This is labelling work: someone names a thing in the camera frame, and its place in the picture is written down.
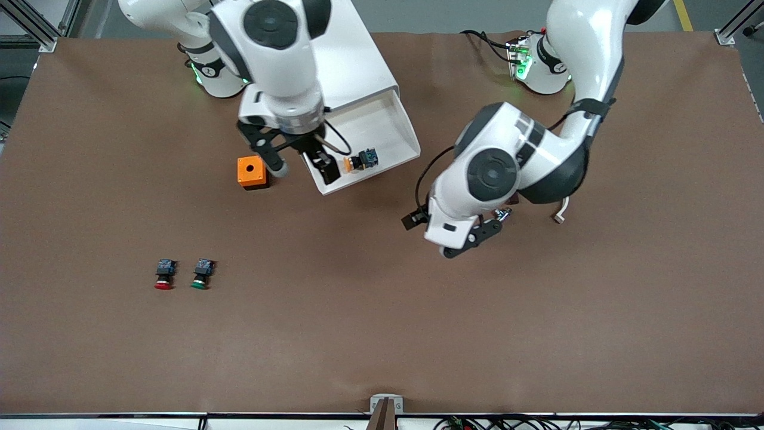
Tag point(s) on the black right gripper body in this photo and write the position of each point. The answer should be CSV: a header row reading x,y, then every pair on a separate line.
x,y
311,145

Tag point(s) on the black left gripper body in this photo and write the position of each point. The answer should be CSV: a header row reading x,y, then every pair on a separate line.
x,y
412,219

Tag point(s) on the yellow mushroom push button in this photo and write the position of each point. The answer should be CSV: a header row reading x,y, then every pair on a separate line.
x,y
364,159

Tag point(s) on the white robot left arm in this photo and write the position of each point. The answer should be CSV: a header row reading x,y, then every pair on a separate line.
x,y
495,173

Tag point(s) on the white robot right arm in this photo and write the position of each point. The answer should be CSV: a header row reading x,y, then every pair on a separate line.
x,y
274,60

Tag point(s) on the green mushroom push button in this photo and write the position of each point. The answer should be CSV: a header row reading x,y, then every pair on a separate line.
x,y
202,276

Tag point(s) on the red mushroom push button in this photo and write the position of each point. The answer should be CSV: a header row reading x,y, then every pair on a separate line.
x,y
164,276

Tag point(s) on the orange button enclosure box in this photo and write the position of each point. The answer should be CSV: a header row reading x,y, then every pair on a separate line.
x,y
243,179

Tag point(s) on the silver key switch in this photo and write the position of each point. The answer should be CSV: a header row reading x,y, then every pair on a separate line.
x,y
505,213

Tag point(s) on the white curved plastic bracket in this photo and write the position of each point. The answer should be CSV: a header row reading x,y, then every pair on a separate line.
x,y
561,212

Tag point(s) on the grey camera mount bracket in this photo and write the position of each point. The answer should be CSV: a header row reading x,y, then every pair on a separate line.
x,y
375,403

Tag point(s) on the grey-brown camera post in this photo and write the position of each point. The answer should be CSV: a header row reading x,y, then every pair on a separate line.
x,y
385,418

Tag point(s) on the aluminium frame profile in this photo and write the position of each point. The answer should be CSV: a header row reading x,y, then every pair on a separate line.
x,y
725,37
48,43

